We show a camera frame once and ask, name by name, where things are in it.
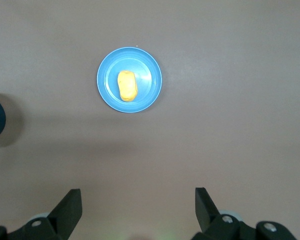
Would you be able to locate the blue round plate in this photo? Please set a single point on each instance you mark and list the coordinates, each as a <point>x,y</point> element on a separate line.
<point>145,100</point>

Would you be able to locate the brown table cover mat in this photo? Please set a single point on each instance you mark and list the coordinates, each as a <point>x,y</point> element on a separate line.
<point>215,125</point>

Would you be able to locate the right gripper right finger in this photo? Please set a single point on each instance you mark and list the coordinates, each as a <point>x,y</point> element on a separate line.
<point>207,217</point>

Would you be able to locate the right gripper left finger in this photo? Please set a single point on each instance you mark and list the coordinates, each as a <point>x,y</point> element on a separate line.
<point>65,215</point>

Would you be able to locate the yellow potato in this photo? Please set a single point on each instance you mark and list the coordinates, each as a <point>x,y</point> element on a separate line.
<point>127,86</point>

